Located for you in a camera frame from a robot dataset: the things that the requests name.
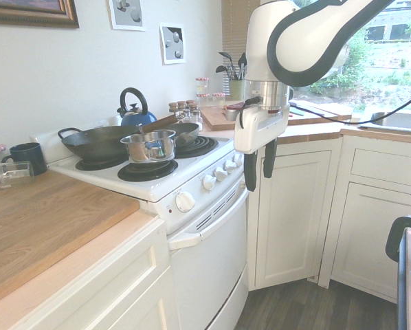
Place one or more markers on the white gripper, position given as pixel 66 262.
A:
pixel 252 132

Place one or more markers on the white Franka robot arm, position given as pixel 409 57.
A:
pixel 301 38

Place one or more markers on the large white oven knob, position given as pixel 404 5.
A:
pixel 185 201

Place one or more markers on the small white burner knob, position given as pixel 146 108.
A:
pixel 238 159
pixel 209 182
pixel 221 174
pixel 230 166

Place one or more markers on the white corner cabinet door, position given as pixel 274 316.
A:
pixel 291 213

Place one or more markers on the small metal tin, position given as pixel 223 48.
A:
pixel 231 115

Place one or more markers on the black coil burner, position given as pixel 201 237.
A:
pixel 88 165
pixel 148 172
pixel 200 146

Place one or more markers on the thick wooden cutting board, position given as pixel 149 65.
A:
pixel 214 118

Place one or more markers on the dark red cloth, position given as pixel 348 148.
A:
pixel 233 105

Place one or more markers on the short jar with red lid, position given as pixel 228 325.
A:
pixel 203 100
pixel 218 99

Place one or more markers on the green utensil holder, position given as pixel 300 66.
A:
pixel 237 90

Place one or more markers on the silver topped spice shaker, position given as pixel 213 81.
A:
pixel 187 116
pixel 195 115
pixel 180 115

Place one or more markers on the cork topped spice jar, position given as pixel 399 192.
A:
pixel 173 107
pixel 181 104
pixel 190 103

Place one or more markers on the tall jar with red lid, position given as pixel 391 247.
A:
pixel 202 86

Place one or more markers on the black kitchen ladle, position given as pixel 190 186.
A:
pixel 221 68

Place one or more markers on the black kitchen spoon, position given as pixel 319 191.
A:
pixel 243 62

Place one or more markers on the shiny steel pot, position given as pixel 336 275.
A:
pixel 147 148

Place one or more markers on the black kitchen spatula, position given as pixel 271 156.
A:
pixel 225 56

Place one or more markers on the white electric stove body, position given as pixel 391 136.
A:
pixel 147 187

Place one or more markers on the white cabinet drawer front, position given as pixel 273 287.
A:
pixel 387 166

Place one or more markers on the white cabinet door under sink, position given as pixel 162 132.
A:
pixel 367 237

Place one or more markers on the utensil holder with utensils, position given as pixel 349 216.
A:
pixel 234 34

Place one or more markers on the white stove bottom drawer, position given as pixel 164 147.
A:
pixel 238 306

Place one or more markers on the stainless steel sink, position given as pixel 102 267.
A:
pixel 398 121

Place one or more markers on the small paper print of shapes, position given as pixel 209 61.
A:
pixel 172 43

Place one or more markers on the black cast iron wok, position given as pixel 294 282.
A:
pixel 92 142

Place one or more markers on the white cabinet beside stove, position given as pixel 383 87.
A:
pixel 106 282

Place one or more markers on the large paper print of shapes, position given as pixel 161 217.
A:
pixel 127 13

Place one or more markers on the dark blue mug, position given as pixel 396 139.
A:
pixel 27 156

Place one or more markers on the empty clear glass jar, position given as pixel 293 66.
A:
pixel 11 174

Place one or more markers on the framed painting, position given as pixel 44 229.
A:
pixel 37 12

